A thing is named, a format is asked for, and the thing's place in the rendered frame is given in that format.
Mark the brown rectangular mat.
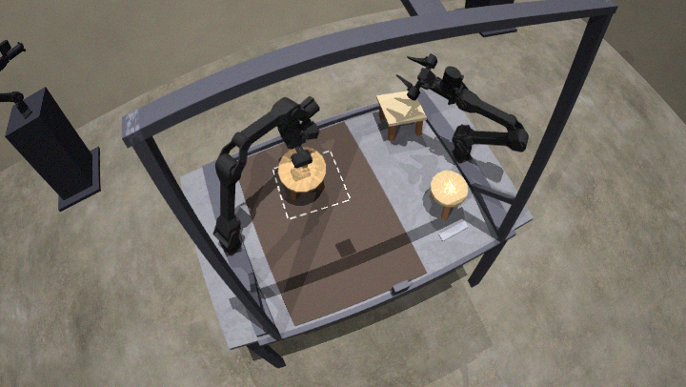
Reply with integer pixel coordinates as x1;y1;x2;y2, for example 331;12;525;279
239;122;427;326

